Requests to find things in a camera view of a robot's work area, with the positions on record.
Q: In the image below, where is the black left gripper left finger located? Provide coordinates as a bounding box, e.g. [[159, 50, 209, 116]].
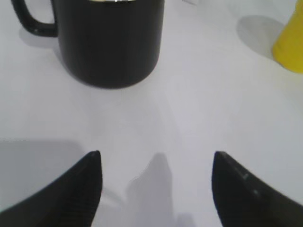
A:
[[0, 151, 102, 227]]

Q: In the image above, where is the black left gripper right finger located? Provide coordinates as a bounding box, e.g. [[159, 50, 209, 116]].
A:
[[212, 151, 303, 227]]

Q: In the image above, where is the black mug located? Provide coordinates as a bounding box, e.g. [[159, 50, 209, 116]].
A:
[[12, 0, 165, 88]]

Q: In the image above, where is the yellow paper cup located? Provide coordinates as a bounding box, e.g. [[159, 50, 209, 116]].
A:
[[272, 0, 303, 73]]

